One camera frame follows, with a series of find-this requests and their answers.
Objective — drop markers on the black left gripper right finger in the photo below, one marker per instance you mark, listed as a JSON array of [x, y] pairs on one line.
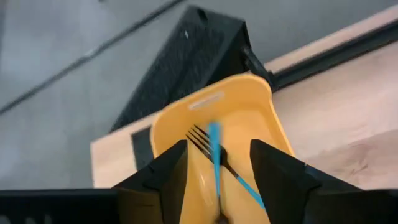
[[280, 186]]

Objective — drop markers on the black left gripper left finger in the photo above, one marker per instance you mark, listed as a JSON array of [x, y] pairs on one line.
[[168, 186]]

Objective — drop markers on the yellow plastic bin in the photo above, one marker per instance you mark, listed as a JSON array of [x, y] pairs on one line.
[[242, 105]]

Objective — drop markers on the black perforated box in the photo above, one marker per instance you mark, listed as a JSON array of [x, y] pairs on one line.
[[192, 62]]

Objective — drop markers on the black metal table frame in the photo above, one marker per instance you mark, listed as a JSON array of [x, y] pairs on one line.
[[357, 46]]

